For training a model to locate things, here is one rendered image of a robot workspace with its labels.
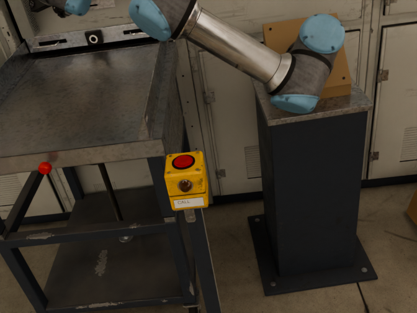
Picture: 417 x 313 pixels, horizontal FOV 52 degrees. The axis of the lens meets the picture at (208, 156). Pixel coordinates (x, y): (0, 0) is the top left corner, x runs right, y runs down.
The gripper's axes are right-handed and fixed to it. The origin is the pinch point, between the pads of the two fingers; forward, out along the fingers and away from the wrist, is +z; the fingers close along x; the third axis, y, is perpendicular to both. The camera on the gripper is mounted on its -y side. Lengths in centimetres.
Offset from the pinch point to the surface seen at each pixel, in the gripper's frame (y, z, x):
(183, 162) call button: 44, -69, -53
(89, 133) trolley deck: 16, -44, -45
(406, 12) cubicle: 123, 10, -15
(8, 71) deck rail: -22.3, -7.5, -20.0
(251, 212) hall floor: 58, 45, -92
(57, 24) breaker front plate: -8.1, 7.9, -2.6
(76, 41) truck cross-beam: -2.5, 10.5, -9.5
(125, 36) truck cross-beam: 16.7, 10.7, -9.8
